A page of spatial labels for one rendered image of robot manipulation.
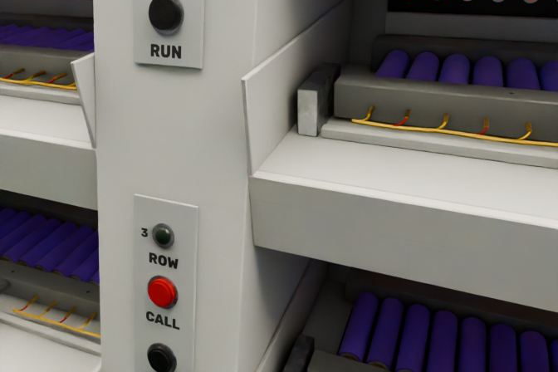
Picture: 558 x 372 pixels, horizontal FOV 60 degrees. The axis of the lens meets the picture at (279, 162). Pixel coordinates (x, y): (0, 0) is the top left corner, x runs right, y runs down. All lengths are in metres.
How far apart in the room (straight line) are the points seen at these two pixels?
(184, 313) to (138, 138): 0.10
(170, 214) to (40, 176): 0.10
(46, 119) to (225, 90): 0.15
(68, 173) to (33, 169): 0.03
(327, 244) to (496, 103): 0.12
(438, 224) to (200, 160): 0.12
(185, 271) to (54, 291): 0.20
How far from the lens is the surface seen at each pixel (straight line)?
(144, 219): 0.28
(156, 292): 0.29
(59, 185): 0.33
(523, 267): 0.24
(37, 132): 0.33
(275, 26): 0.25
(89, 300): 0.43
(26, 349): 0.45
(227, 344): 0.28
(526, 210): 0.23
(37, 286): 0.47
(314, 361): 0.36
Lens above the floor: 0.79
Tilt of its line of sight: 14 degrees down
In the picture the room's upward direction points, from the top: 4 degrees clockwise
